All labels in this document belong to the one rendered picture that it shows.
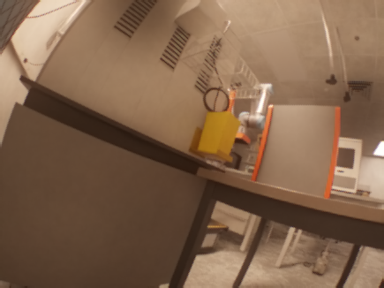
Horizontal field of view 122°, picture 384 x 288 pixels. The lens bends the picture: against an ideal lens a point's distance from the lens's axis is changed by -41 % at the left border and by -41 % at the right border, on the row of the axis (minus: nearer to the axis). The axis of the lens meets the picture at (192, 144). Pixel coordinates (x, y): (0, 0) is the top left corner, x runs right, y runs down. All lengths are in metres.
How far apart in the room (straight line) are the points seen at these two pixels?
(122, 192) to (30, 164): 0.28
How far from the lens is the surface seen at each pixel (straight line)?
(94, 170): 0.52
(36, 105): 0.51
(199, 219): 0.63
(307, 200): 0.46
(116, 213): 0.59
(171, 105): 0.64
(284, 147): 0.84
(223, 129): 0.64
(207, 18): 0.63
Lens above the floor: 0.68
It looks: 9 degrees up
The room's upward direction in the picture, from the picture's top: 19 degrees clockwise
